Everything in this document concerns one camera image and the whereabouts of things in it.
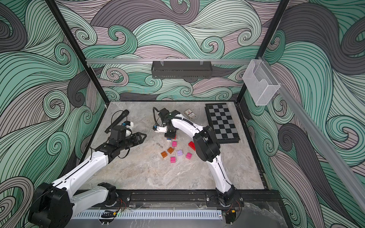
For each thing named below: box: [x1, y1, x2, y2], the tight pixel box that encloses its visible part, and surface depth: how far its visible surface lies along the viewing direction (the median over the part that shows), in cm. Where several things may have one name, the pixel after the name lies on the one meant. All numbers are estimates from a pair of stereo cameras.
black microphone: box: [104, 109, 130, 134], surface depth 109 cm
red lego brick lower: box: [188, 141, 196, 152], surface depth 96 cm
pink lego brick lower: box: [170, 156, 177, 164], surface depth 89 cm
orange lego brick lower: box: [160, 151, 168, 159], surface depth 91 cm
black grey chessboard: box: [204, 102, 241, 144], surface depth 106 cm
